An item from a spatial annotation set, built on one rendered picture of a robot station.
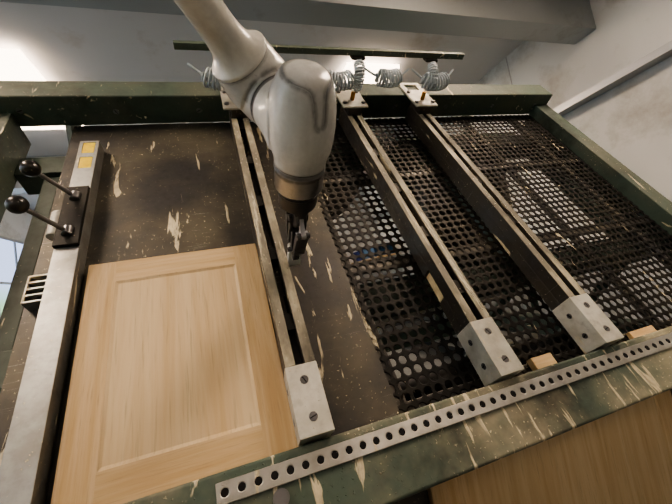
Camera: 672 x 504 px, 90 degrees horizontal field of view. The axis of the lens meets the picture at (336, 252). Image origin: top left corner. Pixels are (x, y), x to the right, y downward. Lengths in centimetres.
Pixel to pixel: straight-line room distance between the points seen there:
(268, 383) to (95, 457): 29
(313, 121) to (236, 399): 51
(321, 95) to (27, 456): 70
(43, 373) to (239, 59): 63
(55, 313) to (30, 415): 19
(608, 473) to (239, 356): 112
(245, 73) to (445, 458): 73
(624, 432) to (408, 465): 88
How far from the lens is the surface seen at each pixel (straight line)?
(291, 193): 59
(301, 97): 50
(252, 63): 61
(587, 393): 93
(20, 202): 94
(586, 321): 102
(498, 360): 81
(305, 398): 65
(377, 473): 67
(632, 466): 148
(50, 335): 84
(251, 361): 73
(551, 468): 124
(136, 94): 136
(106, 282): 90
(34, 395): 80
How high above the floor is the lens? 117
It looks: 5 degrees up
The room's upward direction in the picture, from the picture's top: 10 degrees counter-clockwise
